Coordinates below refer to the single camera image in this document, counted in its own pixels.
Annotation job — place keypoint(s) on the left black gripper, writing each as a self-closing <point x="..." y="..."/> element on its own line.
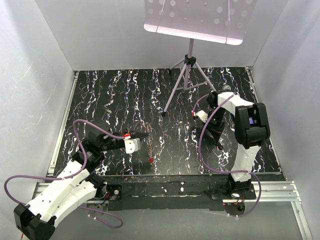
<point x="138" y="134"/>

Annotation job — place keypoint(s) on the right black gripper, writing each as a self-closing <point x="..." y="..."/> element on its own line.
<point x="216" y="130"/>

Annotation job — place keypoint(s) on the large toothed keyring disc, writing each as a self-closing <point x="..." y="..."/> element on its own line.
<point x="150" y="148"/>

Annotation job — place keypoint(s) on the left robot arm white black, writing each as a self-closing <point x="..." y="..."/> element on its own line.
<point x="76" y="184"/>

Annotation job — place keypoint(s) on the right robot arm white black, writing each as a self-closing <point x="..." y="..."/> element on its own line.
<point x="251" y="129"/>

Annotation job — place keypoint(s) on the glitter toy microphone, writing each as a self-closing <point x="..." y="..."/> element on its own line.
<point x="226" y="88"/>

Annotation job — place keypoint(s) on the lilac music stand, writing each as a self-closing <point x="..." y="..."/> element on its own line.
<point x="217" y="21"/>

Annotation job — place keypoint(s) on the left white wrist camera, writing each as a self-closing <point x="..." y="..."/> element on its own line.
<point x="131" y="144"/>

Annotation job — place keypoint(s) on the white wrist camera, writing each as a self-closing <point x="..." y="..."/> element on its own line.
<point x="200" y="116"/>
<point x="131" y="144"/>

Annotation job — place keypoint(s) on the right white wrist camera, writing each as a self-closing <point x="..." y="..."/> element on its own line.
<point x="200" y="116"/>

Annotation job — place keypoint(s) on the black front rail base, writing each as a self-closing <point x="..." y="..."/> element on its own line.
<point x="173" y="192"/>

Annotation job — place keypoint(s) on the aluminium frame rail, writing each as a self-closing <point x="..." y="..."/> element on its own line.
<point x="286" y="191"/>

